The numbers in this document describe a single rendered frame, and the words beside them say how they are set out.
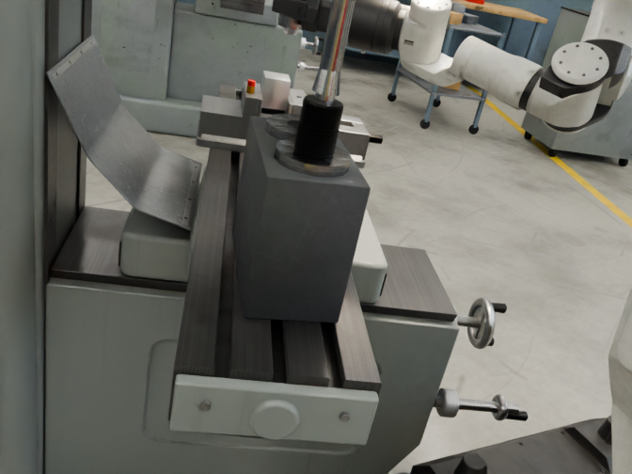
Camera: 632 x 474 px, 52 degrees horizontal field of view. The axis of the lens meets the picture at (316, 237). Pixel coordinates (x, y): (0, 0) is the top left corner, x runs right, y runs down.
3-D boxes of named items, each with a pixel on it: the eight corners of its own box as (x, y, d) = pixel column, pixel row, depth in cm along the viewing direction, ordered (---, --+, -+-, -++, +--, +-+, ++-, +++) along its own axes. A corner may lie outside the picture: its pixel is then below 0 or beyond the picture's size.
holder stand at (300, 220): (309, 241, 100) (336, 117, 91) (339, 323, 81) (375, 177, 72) (231, 234, 97) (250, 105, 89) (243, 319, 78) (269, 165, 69)
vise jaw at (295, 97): (308, 109, 141) (311, 91, 139) (315, 127, 130) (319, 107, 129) (281, 104, 140) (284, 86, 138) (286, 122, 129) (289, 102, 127)
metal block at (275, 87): (283, 102, 137) (288, 74, 134) (286, 110, 131) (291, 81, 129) (259, 99, 136) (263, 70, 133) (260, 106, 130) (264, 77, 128)
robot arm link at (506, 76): (461, 94, 108) (565, 150, 100) (463, 51, 99) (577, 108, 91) (498, 53, 110) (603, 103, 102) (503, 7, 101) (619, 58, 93)
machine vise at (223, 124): (353, 145, 148) (363, 98, 143) (365, 169, 135) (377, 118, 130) (198, 122, 141) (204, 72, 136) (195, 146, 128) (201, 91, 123)
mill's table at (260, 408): (299, 122, 183) (304, 95, 180) (371, 450, 74) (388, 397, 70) (217, 109, 180) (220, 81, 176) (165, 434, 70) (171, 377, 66)
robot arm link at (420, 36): (368, 61, 110) (433, 76, 109) (376, 2, 102) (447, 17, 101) (383, 30, 118) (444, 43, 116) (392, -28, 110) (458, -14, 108)
